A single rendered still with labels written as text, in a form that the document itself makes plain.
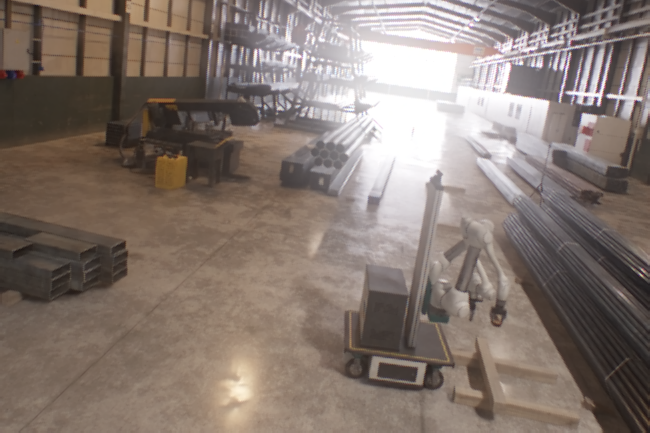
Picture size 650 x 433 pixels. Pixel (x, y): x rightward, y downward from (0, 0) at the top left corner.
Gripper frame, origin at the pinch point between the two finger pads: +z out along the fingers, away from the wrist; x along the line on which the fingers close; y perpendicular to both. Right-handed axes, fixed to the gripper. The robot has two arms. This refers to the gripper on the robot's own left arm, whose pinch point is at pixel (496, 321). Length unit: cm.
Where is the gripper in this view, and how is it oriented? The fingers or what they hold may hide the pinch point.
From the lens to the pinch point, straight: 488.9
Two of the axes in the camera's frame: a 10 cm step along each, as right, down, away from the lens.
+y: 1.3, -1.6, 9.8
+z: -1.4, 9.7, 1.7
